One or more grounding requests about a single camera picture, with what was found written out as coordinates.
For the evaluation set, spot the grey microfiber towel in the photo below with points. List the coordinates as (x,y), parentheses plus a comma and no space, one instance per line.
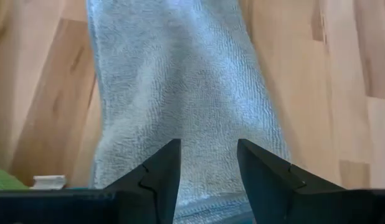
(186,77)

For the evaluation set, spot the small white label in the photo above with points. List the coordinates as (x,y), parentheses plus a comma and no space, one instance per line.
(49,182)

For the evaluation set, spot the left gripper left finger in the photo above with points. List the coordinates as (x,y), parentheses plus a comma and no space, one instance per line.
(155,186)

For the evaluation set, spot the blue microfiber towel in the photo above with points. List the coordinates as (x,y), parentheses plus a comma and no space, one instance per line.
(211,217)

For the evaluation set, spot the dark green microfiber towel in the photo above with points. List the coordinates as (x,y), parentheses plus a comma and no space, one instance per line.
(5,182)

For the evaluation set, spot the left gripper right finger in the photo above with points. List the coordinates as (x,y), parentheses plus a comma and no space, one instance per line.
(267,186)

